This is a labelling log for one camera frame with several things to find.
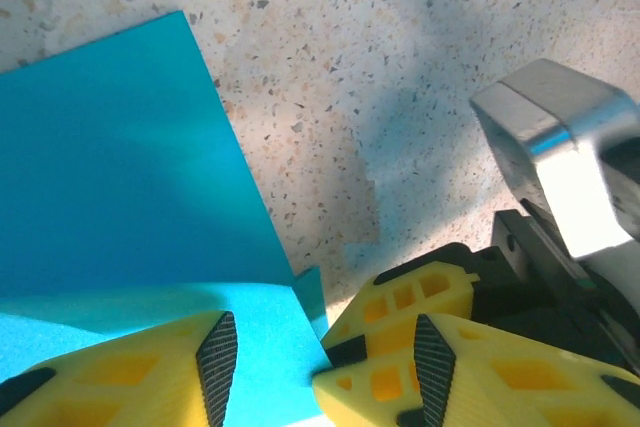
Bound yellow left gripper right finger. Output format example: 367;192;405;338
413;314;640;427

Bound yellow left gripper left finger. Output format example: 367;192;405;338
0;310;239;427

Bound teal cloth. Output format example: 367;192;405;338
0;10;335;427

